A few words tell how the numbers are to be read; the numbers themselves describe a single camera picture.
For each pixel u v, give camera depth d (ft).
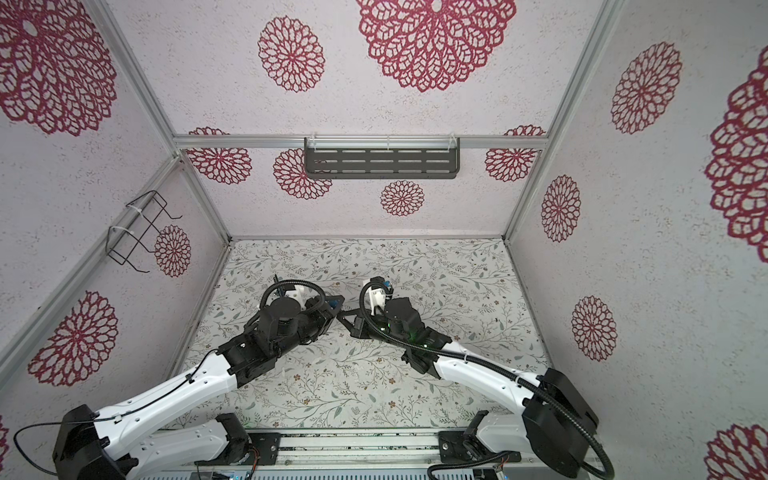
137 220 2.55
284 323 1.78
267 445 2.45
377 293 2.25
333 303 2.35
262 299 1.77
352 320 2.25
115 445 1.31
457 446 2.40
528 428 1.29
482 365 1.62
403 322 1.87
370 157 3.06
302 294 2.25
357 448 2.49
